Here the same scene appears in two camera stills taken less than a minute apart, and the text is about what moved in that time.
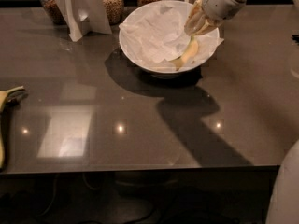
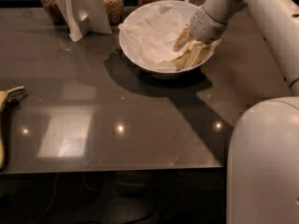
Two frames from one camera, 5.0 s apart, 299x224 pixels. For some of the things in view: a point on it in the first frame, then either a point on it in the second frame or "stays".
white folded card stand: [83, 8] stays
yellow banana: [6, 95] stays
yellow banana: [191, 51] stays
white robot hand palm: [220, 4] → [206, 26]
